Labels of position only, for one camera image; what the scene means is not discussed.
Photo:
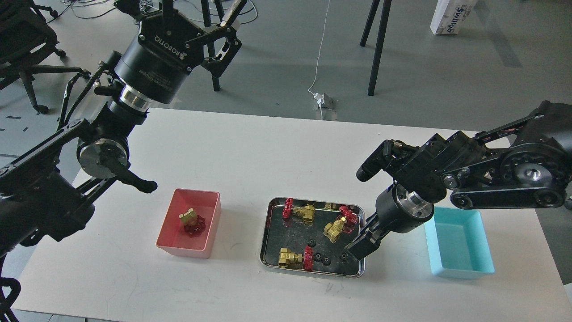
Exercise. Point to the metal tray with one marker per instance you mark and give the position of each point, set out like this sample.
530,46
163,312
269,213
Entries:
294,234

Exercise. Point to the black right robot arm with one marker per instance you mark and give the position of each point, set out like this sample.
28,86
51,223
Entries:
523,164

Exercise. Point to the brass valve red handle bottom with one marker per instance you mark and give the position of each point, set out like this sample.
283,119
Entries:
290,259

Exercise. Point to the white power adapter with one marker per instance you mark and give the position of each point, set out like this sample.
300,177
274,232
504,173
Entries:
323,101

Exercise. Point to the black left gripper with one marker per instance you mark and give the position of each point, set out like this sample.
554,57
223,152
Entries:
154,58

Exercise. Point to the white cardboard box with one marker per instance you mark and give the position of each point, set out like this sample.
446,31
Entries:
449,16

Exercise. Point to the black tripod right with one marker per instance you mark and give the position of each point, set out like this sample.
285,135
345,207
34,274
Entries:
378,49

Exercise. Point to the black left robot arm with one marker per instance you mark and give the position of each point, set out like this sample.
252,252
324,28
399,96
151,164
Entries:
51,189

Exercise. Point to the brass valve red handle top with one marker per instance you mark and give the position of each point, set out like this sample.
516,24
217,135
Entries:
306,213

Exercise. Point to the blue plastic box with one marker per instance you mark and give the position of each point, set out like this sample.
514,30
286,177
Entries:
457,244

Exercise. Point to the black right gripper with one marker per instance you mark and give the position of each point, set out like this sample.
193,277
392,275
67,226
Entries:
397,210

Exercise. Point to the brass valve red handle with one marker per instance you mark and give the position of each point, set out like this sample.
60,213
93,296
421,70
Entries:
290,259
344,223
193,224
306,213

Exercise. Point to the black office chair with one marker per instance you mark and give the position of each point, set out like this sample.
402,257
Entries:
25,41

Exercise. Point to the pink plastic box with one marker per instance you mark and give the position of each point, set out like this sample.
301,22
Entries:
172,237

